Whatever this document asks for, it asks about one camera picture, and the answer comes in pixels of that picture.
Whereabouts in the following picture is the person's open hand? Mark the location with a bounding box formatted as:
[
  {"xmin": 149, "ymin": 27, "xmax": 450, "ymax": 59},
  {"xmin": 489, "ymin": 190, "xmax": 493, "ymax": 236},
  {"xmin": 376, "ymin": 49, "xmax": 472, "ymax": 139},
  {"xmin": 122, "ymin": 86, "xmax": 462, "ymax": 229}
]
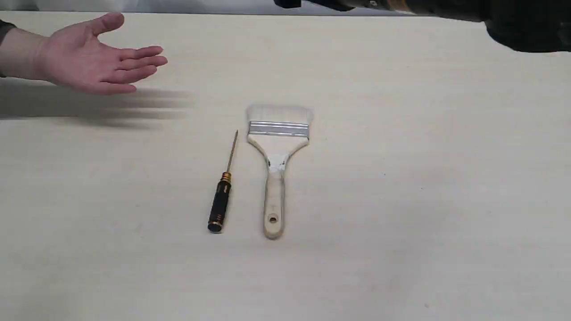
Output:
[{"xmin": 34, "ymin": 12, "xmax": 168, "ymax": 95}]

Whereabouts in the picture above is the wooden paint brush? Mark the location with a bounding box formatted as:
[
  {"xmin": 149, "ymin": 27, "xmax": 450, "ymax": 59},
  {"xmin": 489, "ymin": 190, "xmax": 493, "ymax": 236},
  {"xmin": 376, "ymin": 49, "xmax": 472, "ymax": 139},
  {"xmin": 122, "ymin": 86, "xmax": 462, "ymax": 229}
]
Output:
[{"xmin": 245, "ymin": 104, "xmax": 313, "ymax": 240}]

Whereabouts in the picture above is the black gold precision screwdriver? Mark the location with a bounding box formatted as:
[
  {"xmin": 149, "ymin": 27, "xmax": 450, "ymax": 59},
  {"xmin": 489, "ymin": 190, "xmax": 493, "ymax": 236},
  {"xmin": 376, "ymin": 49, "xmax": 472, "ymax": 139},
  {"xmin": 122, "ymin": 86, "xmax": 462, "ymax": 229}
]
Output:
[{"xmin": 207, "ymin": 130, "xmax": 239, "ymax": 234}]

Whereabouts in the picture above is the person's forearm dark sleeve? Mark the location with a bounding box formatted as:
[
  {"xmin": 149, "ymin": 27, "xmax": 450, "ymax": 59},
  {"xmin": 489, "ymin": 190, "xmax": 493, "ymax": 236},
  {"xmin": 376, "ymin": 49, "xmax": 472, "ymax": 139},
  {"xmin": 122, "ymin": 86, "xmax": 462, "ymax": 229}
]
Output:
[{"xmin": 0, "ymin": 21, "xmax": 48, "ymax": 81}]

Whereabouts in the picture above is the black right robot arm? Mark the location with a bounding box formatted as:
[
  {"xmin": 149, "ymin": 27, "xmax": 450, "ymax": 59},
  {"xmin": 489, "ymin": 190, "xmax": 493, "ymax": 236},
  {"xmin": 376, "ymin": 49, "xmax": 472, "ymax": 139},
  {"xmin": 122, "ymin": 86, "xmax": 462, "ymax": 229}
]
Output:
[{"xmin": 314, "ymin": 0, "xmax": 571, "ymax": 53}]

